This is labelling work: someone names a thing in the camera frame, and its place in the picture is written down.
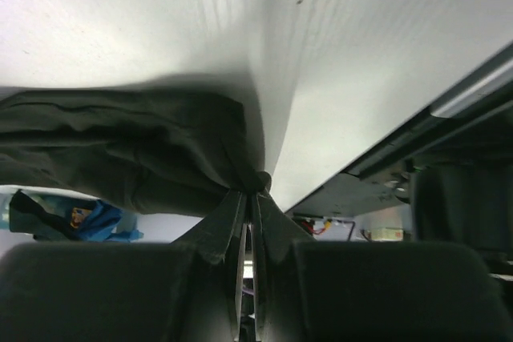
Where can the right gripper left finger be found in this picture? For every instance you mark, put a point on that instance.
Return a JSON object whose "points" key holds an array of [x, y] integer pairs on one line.
{"points": [[212, 303]]}

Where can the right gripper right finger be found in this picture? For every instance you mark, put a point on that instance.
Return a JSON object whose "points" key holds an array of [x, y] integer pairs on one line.
{"points": [[277, 297]]}

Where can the black graphic t shirt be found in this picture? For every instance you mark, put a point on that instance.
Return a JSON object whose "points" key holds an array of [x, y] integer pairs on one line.
{"points": [[175, 144]]}

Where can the blue t shirt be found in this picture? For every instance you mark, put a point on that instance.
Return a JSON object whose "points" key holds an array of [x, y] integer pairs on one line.
{"points": [[105, 223]]}

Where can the aluminium frame rail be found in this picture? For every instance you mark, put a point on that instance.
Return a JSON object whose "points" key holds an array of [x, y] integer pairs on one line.
{"points": [[485, 89]]}

